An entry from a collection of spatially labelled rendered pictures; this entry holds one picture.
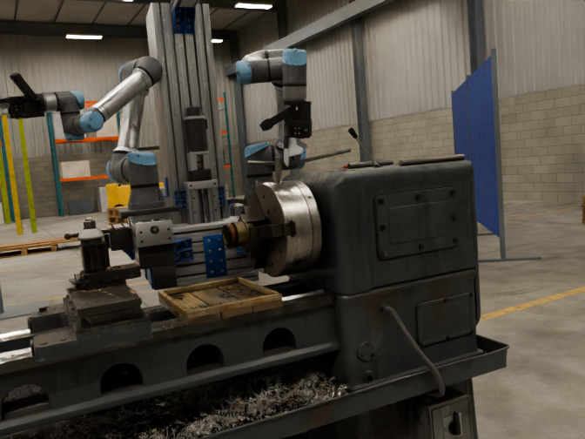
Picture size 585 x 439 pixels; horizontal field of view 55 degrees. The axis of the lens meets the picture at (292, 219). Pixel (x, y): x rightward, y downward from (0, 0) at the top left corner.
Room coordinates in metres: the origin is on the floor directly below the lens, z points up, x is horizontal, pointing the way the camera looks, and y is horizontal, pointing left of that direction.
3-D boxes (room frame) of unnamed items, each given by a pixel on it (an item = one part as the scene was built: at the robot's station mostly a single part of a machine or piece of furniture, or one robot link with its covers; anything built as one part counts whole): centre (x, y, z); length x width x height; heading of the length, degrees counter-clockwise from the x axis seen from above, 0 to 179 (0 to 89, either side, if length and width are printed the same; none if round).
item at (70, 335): (1.59, 0.62, 0.90); 0.47 x 0.30 x 0.06; 26
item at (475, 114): (8.22, -2.70, 1.18); 4.12 x 0.80 x 2.35; 170
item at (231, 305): (1.76, 0.26, 0.89); 0.36 x 0.30 x 0.04; 26
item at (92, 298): (1.63, 0.59, 0.95); 0.43 x 0.17 x 0.05; 26
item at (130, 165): (2.31, 0.60, 1.33); 0.13 x 0.12 x 0.14; 47
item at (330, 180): (2.06, -0.31, 1.06); 0.59 x 0.48 x 0.39; 116
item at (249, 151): (2.47, 0.12, 1.33); 0.13 x 0.12 x 0.14; 93
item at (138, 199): (2.30, 0.59, 1.21); 0.15 x 0.15 x 0.10
